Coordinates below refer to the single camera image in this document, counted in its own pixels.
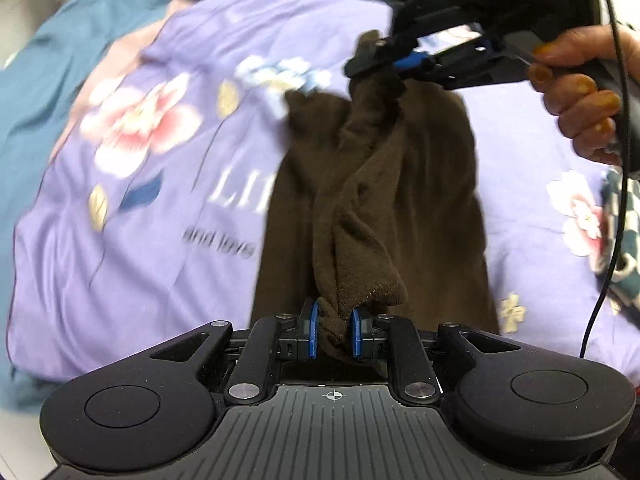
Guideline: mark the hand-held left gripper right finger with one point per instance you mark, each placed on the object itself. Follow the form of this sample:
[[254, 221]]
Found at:
[[356, 334]]

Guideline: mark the dark patterned cloth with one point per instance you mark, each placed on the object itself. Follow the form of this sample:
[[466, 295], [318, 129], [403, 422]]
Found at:
[[622, 240]]

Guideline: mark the person's right hand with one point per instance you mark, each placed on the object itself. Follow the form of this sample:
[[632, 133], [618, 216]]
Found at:
[[580, 105]]

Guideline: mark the purple floral bed sheet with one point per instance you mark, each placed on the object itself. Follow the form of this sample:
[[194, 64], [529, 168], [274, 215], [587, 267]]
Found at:
[[165, 200]]

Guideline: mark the dark brown knit garment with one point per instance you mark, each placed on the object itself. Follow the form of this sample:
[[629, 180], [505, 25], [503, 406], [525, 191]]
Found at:
[[380, 220]]

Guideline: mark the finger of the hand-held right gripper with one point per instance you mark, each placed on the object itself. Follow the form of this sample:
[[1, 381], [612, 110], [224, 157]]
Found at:
[[465, 67], [372, 57]]

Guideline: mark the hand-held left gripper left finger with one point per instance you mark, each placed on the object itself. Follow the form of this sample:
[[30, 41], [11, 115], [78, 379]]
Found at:
[[312, 332]]

